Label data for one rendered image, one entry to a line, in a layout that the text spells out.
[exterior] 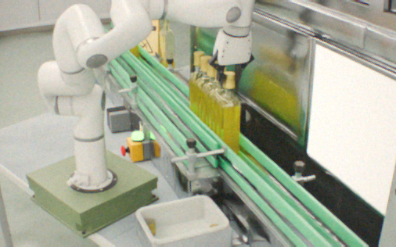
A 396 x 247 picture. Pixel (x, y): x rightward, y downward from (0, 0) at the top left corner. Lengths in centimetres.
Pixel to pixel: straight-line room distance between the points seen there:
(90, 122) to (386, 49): 83
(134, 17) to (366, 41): 52
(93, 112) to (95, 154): 13
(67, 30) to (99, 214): 55
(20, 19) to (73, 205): 596
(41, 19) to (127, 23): 622
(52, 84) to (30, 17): 597
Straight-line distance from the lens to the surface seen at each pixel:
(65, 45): 130
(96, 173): 156
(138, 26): 118
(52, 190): 160
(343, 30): 125
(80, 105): 147
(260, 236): 139
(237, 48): 146
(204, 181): 153
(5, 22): 735
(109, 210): 155
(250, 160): 157
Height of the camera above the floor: 164
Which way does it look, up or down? 24 degrees down
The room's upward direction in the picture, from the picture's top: straight up
